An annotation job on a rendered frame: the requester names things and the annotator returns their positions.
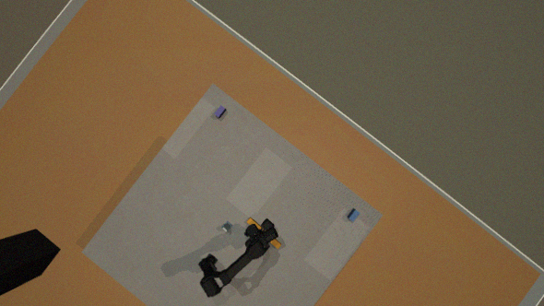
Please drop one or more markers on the small purple block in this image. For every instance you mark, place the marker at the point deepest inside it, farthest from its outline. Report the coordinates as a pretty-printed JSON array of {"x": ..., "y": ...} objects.
[{"x": 220, "y": 111}]

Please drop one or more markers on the orange bar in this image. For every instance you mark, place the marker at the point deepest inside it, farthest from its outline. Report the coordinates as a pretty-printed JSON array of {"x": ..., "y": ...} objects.
[{"x": 276, "y": 243}]

